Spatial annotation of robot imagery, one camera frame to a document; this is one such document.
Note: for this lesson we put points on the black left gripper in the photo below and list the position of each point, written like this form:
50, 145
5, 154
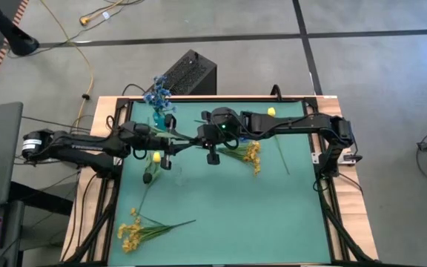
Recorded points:
143, 137

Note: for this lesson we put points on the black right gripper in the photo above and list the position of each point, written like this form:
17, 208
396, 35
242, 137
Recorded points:
217, 135

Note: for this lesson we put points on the yellow tulip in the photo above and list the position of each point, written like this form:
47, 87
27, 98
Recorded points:
271, 112
156, 157

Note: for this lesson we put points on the dark tulip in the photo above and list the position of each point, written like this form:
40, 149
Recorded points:
147, 178

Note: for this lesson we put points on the yellow flower bunch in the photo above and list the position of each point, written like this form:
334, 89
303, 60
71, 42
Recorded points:
132, 233
252, 154

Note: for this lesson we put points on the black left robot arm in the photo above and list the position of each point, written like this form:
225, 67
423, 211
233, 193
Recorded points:
80, 146

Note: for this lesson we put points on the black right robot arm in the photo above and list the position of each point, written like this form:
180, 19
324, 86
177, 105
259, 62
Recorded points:
291, 124

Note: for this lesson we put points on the clear glass vase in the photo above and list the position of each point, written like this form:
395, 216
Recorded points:
179, 177

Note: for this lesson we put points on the teal vase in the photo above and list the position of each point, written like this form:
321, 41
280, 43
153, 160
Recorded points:
158, 119

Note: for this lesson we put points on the green table mat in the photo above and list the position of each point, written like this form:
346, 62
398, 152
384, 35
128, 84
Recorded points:
217, 222

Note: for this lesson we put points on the black stand leg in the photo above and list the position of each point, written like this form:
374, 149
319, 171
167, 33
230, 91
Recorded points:
13, 33

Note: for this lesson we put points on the wooden table with black frame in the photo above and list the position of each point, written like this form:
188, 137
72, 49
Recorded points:
347, 222

